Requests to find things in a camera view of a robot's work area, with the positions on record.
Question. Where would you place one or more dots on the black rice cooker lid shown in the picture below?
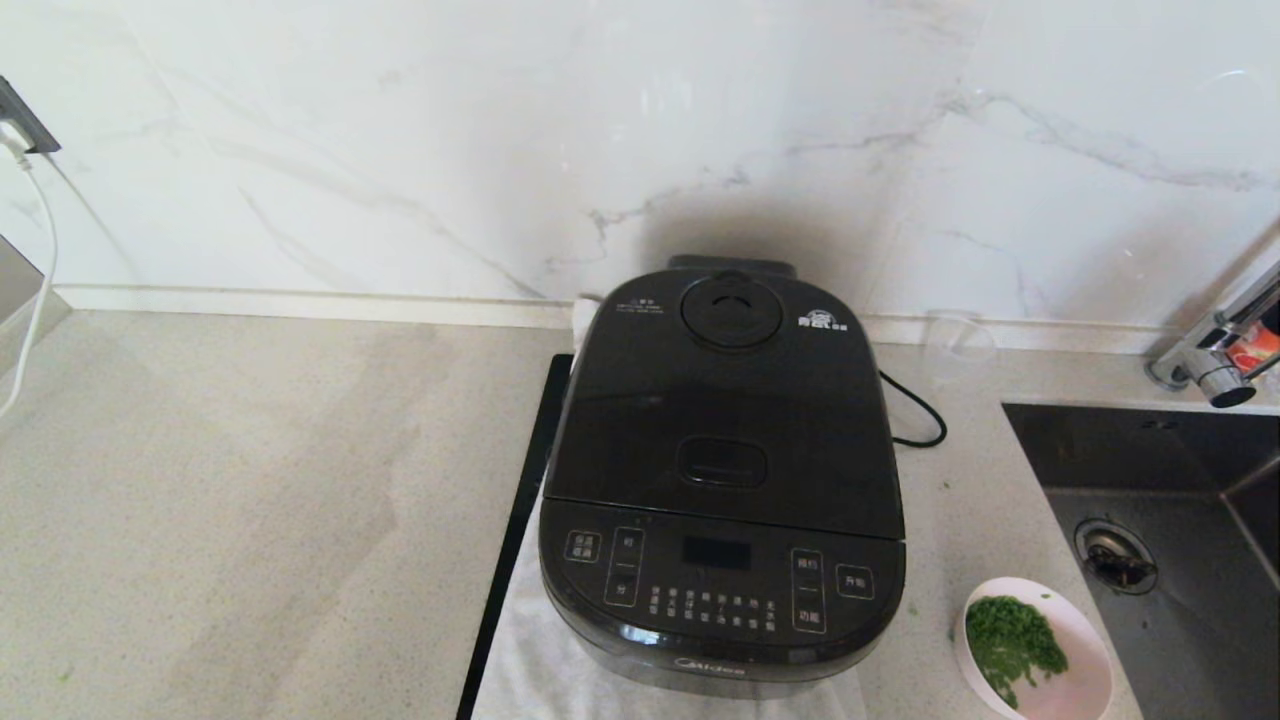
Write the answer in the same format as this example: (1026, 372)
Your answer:
(720, 400)

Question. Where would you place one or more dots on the pink bowl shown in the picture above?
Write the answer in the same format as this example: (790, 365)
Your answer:
(1085, 660)

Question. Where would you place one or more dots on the black flat strip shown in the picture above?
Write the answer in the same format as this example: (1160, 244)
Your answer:
(520, 500)

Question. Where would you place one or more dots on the white cloth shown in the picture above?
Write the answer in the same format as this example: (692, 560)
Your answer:
(530, 660)

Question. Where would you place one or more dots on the chopped green onions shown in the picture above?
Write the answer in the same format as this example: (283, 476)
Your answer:
(1010, 640)

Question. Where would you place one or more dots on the round sink drain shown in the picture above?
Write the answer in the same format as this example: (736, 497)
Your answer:
(1115, 555)

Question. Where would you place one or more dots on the steel sink basin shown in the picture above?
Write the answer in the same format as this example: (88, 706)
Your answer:
(1180, 460)

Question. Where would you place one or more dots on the chrome faucet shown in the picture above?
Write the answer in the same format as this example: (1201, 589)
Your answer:
(1205, 350)

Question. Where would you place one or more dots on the orange packet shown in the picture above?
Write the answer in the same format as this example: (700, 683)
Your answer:
(1262, 348)

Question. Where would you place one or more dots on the grey panel corner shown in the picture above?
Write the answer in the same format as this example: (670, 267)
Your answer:
(15, 280)

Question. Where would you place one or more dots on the dark wall outlet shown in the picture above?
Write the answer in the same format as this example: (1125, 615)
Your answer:
(28, 125)

